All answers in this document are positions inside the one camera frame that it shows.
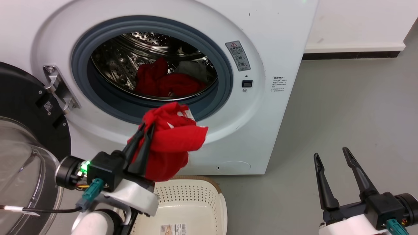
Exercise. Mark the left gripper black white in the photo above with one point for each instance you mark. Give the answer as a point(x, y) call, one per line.
point(107, 166)

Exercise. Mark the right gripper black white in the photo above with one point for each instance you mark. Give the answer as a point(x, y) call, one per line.
point(382, 205)

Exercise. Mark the red garment with white label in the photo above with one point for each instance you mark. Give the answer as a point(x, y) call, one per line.
point(174, 140)

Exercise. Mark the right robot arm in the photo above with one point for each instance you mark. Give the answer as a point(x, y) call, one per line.
point(410, 207)

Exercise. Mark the cream perforated plastic laundry basket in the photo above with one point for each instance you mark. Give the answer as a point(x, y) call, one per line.
point(192, 202)

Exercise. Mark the printed basket label sticker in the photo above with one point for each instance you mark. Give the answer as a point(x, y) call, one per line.
point(173, 229)

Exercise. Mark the steel perforated machine drum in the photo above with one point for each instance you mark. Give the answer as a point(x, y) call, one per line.
point(117, 62)

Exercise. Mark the black round glass machine door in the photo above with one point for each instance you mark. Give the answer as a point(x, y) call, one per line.
point(23, 98)

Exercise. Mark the white front-load washing machine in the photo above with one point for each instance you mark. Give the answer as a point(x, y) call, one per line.
point(281, 39)

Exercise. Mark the small QR code sticker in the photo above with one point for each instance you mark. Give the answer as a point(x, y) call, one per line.
point(48, 106)

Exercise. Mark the white round filter cover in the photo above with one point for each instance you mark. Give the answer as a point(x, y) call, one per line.
point(236, 165)

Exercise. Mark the grey white garment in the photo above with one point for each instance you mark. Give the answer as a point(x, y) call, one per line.
point(192, 69)

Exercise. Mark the silver metal door hinge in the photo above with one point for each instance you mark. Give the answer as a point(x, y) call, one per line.
point(57, 86)

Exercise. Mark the grey rubber door gasket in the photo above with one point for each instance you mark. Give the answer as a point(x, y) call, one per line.
point(80, 62)

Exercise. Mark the small printed text label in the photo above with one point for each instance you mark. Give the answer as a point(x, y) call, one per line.
point(279, 84)

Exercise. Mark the black door latch slot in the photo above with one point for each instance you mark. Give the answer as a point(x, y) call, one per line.
point(247, 83)

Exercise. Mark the grey warning sticker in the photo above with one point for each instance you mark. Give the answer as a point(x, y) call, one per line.
point(238, 55)

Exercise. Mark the white and black wall baseboard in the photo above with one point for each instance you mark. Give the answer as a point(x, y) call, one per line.
point(352, 51)

